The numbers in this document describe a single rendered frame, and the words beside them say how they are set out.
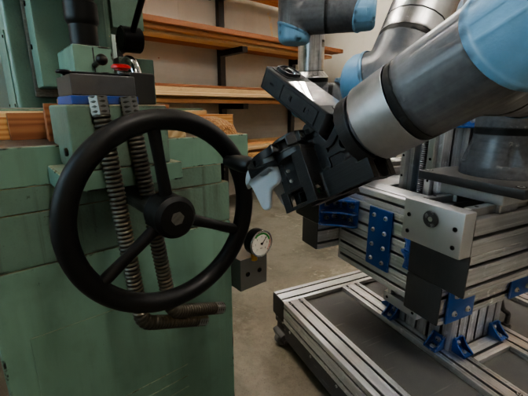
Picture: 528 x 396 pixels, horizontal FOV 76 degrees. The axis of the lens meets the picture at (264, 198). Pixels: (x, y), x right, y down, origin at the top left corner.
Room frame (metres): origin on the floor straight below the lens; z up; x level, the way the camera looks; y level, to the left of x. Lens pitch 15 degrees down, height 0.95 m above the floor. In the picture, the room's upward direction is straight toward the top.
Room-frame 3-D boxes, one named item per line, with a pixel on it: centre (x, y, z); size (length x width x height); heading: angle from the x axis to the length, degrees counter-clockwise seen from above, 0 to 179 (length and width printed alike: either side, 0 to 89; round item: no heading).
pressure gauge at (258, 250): (0.72, 0.02, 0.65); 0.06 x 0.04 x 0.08; 130
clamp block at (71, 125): (0.55, 0.25, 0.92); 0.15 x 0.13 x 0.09; 130
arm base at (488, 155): (0.71, -0.51, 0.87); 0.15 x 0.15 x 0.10
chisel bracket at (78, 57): (0.73, 0.36, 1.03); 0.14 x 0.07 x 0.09; 40
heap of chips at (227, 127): (0.79, 0.13, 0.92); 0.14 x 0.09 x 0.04; 40
